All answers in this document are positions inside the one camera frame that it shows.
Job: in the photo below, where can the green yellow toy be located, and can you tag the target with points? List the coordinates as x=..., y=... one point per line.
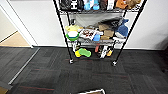
x=83, y=52

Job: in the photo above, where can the small red item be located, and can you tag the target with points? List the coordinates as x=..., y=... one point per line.
x=97, y=48

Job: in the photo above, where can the colourful printed packet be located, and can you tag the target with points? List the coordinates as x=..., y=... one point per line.
x=87, y=34

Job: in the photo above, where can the small blue pouch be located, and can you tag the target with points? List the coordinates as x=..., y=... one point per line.
x=96, y=37

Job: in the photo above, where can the green white bowl stack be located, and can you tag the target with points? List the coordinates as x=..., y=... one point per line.
x=72, y=36

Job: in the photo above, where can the white bottle dark print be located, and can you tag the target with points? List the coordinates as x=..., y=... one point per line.
x=104, y=51

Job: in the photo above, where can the yellow bag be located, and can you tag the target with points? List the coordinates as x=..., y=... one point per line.
x=72, y=28

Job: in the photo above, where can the small orange toy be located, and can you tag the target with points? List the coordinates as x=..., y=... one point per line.
x=109, y=53

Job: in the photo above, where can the brown cardboard carton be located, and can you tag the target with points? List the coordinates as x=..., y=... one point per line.
x=108, y=33

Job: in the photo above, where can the blue cloth toy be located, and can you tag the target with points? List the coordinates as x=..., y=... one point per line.
x=122, y=30

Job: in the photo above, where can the blue plush toy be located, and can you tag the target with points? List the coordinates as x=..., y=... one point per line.
x=91, y=4

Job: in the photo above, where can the black box white side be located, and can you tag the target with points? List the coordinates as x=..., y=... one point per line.
x=106, y=4

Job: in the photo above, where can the orange plush toy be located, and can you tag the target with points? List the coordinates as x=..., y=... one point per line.
x=126, y=4

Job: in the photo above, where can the grey floor threshold strip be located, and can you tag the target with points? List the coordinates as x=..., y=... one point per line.
x=25, y=65

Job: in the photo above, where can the yellow wooden panel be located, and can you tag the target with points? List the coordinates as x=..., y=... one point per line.
x=2, y=90

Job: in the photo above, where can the white door frame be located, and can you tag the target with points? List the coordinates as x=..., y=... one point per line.
x=23, y=26

